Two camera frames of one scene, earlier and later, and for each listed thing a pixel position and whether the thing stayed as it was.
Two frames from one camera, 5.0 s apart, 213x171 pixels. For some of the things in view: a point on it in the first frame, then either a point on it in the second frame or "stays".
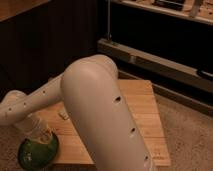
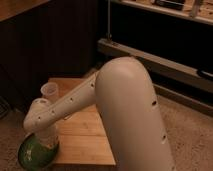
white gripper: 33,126 to 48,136
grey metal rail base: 183,84 stays
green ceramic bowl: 36,156 stays
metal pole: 108,34 stays
